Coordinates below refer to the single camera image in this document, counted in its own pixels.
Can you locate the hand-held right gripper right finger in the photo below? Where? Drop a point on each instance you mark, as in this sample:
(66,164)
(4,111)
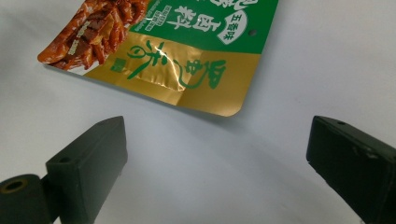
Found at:
(351,168)

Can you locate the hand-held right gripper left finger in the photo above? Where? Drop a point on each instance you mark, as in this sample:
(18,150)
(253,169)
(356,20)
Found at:
(90,165)

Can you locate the green and gold snack packet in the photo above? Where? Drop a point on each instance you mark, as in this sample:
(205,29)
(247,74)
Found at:
(193,53)

